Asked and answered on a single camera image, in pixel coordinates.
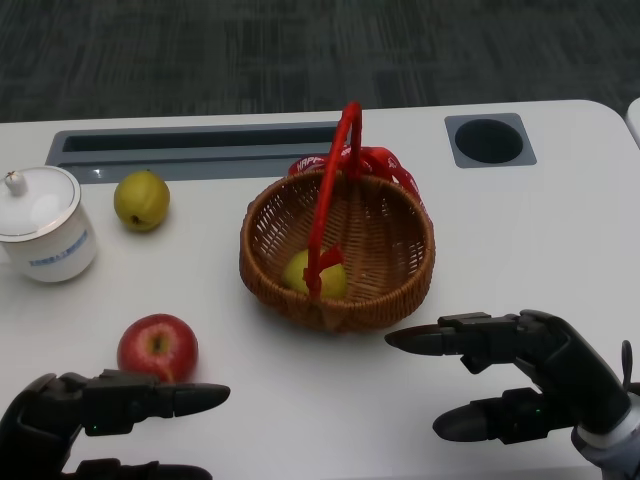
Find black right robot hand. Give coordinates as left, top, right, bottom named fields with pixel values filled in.
left=384, top=309, right=632, bottom=446

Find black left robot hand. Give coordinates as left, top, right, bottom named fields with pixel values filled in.
left=0, top=368, right=232, bottom=480

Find red apple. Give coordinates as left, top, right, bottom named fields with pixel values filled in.
left=117, top=313, right=200, bottom=384

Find wicker basket with red handle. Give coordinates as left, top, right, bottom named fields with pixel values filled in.
left=238, top=101, right=437, bottom=335

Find white ceramic mug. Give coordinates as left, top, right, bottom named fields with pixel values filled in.
left=0, top=165, right=98, bottom=284

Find white mug lid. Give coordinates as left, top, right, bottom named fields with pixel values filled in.
left=0, top=165, right=81, bottom=241

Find yellow-green pear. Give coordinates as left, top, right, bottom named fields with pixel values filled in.
left=113, top=170, right=171, bottom=233
left=282, top=248, right=349, bottom=300

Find grey round table grommet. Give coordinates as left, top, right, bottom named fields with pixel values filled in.
left=444, top=113, right=538, bottom=169

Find red printed ribbon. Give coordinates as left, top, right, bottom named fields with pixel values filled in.
left=287, top=145, right=425, bottom=211

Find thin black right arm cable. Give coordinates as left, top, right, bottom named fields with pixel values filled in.
left=620, top=340, right=640, bottom=397

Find grey table cable tray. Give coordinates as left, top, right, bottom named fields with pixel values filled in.
left=45, top=120, right=351, bottom=182

